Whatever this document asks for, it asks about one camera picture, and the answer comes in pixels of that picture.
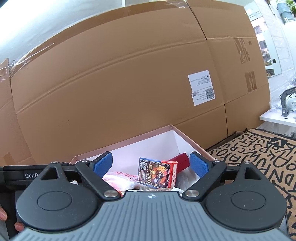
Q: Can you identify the red textured gift box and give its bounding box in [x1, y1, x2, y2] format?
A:
[170, 153, 190, 173]

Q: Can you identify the white plastic bag pack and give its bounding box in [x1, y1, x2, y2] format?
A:
[102, 171, 139, 194]

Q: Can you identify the playing cards box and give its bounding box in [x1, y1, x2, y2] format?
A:
[137, 158, 178, 189]

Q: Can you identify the person's hand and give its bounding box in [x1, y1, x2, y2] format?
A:
[0, 207, 25, 232]

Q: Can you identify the brown cardboard storage box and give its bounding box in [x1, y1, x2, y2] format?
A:
[69, 124, 217, 193]

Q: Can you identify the letter patterned beige mat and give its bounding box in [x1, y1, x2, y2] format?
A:
[207, 129, 296, 240]

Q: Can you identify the white side shelf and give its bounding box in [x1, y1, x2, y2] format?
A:
[259, 109, 296, 128]

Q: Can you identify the large cardboard backdrop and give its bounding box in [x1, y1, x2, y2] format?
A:
[1, 1, 270, 165]

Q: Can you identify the grey metal bracket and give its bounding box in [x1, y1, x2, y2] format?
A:
[280, 87, 295, 117]

